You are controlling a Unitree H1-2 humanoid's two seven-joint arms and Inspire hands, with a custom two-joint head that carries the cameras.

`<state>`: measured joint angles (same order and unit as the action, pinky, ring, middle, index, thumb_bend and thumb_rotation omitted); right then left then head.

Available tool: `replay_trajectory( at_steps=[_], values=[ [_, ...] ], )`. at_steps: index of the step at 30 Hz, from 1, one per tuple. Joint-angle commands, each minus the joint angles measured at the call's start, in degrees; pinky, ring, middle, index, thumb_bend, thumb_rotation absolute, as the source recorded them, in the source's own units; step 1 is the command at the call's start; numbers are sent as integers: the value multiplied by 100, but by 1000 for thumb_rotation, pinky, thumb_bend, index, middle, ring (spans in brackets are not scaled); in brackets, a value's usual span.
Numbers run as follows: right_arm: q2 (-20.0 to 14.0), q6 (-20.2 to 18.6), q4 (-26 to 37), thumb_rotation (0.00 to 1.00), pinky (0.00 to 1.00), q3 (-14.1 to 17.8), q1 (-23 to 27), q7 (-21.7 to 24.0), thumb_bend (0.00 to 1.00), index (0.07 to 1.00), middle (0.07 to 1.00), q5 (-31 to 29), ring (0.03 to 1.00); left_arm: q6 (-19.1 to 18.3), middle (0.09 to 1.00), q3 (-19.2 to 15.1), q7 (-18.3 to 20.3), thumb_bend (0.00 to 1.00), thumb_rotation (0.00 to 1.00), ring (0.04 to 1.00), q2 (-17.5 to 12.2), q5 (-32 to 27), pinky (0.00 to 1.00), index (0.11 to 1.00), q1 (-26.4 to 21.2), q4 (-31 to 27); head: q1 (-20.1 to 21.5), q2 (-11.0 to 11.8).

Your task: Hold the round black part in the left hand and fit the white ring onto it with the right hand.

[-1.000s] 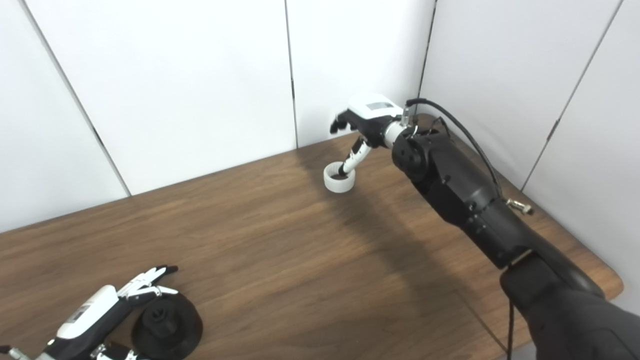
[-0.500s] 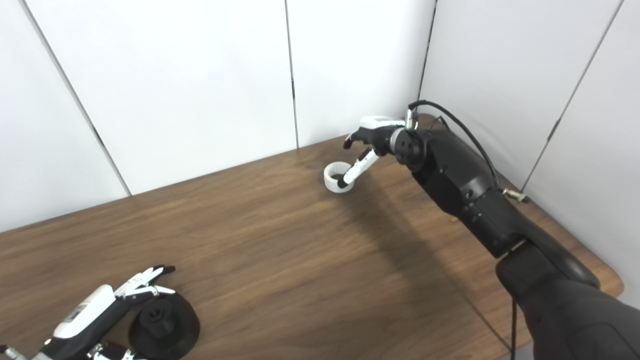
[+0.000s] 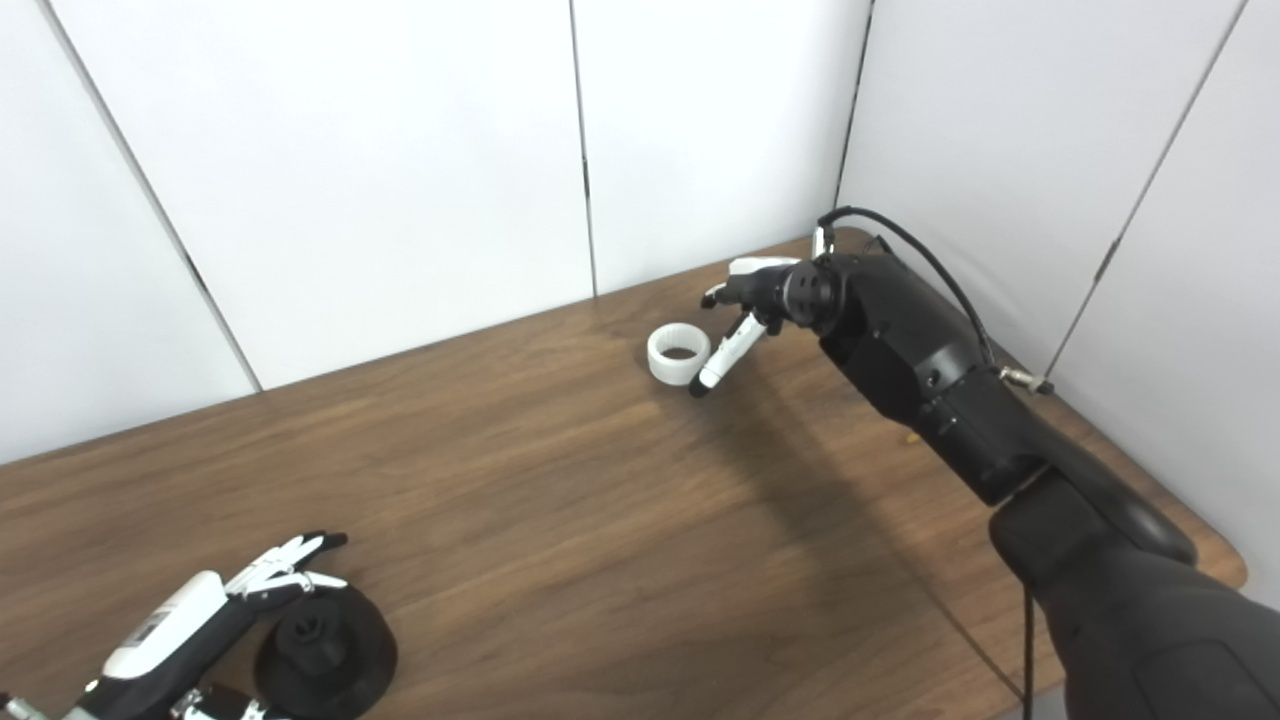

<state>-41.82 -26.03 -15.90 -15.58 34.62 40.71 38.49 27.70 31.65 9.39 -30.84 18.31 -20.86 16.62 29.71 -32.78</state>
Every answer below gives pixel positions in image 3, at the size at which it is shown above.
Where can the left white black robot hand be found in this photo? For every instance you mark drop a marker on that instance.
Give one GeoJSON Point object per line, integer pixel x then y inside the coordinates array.
{"type": "Point", "coordinates": [165, 630]}

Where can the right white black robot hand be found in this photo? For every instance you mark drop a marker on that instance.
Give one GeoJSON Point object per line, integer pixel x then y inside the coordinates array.
{"type": "Point", "coordinates": [765, 290]}

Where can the round black part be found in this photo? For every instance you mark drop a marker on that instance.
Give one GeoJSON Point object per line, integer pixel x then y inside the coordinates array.
{"type": "Point", "coordinates": [360, 650]}

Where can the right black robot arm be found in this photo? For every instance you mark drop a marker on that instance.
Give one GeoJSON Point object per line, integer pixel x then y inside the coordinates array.
{"type": "Point", "coordinates": [950, 380]}

